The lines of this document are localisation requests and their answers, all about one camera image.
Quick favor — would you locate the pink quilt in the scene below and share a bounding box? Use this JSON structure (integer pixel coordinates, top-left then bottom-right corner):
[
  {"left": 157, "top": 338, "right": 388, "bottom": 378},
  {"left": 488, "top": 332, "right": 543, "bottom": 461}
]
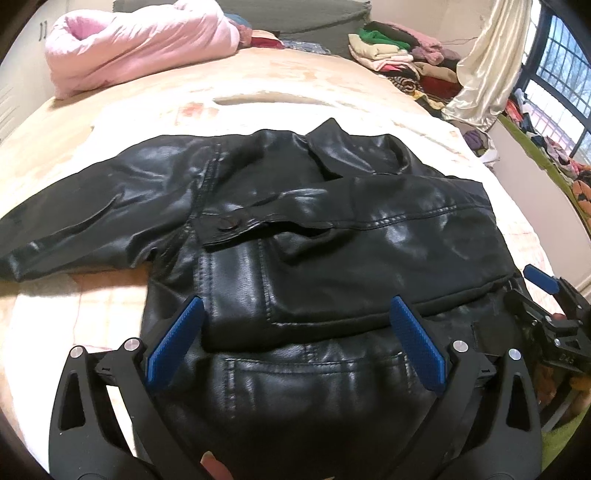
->
[{"left": 45, "top": 0, "right": 252, "bottom": 100}]

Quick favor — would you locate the cream satin curtain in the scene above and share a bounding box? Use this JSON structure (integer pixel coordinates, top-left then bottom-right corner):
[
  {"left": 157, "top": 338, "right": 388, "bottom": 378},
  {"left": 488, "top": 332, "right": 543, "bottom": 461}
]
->
[{"left": 441, "top": 0, "right": 534, "bottom": 132}]

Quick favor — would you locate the black leather jacket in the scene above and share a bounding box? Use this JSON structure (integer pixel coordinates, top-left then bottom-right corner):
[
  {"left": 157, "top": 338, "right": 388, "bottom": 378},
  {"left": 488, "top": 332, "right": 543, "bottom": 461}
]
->
[{"left": 0, "top": 117, "right": 539, "bottom": 480}]

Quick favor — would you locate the person's left hand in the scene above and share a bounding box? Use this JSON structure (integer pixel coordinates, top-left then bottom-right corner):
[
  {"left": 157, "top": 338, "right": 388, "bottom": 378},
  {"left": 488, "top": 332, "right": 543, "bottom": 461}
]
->
[{"left": 200, "top": 455, "right": 235, "bottom": 480}]

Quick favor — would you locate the dark grey headboard cushion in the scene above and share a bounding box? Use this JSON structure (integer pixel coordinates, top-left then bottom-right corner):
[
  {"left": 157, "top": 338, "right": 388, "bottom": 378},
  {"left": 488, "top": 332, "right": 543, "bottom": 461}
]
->
[{"left": 113, "top": 0, "right": 372, "bottom": 35}]

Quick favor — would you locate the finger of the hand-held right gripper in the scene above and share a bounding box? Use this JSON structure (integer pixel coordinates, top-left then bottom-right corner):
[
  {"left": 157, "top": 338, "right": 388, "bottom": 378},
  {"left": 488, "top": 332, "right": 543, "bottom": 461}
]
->
[
  {"left": 502, "top": 288, "right": 555, "bottom": 334},
  {"left": 523, "top": 264, "right": 591, "bottom": 324}
]

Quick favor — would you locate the heap of colourful clothes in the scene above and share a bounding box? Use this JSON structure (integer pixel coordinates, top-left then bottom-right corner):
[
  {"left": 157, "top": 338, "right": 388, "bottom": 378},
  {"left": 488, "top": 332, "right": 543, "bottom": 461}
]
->
[{"left": 503, "top": 88, "right": 591, "bottom": 208}]

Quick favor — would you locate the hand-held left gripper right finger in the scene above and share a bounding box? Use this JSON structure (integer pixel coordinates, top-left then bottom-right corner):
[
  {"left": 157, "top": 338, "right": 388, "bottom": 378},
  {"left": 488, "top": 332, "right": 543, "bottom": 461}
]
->
[{"left": 389, "top": 295, "right": 544, "bottom": 480}]

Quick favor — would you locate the dark red cloth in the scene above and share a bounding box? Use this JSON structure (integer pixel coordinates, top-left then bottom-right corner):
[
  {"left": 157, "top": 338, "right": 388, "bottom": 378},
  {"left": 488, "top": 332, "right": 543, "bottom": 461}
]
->
[{"left": 250, "top": 29, "right": 286, "bottom": 49}]

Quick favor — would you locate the pile of folded clothes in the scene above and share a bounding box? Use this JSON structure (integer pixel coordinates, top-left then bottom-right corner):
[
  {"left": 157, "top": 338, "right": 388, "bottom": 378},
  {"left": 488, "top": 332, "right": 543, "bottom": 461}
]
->
[{"left": 348, "top": 21, "right": 462, "bottom": 100}]

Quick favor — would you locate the blue patterned cloth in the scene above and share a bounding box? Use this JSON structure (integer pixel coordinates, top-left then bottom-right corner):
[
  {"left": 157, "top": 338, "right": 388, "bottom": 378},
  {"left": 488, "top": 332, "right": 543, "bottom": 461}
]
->
[{"left": 281, "top": 39, "right": 334, "bottom": 55}]

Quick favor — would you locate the barred window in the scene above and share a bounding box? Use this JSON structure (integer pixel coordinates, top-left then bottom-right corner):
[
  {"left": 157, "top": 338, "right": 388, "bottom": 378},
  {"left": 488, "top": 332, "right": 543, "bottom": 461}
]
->
[{"left": 522, "top": 0, "right": 591, "bottom": 162}]

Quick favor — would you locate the person's green clothing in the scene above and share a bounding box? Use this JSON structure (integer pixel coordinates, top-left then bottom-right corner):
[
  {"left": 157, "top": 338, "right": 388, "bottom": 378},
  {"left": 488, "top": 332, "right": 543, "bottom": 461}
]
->
[{"left": 542, "top": 413, "right": 591, "bottom": 467}]

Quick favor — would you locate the white wardrobe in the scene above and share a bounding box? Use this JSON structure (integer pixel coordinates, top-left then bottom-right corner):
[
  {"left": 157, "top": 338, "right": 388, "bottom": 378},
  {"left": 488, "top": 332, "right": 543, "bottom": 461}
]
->
[{"left": 0, "top": 18, "right": 52, "bottom": 144}]

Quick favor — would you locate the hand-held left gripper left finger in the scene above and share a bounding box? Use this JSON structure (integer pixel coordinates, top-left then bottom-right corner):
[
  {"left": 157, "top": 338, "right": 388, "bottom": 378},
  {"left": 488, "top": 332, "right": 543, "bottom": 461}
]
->
[{"left": 48, "top": 295, "right": 206, "bottom": 480}]

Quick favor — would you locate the green ledge cover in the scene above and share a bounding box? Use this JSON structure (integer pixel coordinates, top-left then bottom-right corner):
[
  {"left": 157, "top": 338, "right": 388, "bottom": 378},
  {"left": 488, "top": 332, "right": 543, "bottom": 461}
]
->
[{"left": 498, "top": 113, "right": 591, "bottom": 204}]

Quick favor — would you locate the purple cloth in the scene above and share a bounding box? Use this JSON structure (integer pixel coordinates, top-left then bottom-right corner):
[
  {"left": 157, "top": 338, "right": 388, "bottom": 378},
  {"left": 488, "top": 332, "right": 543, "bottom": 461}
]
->
[{"left": 463, "top": 129, "right": 491, "bottom": 156}]

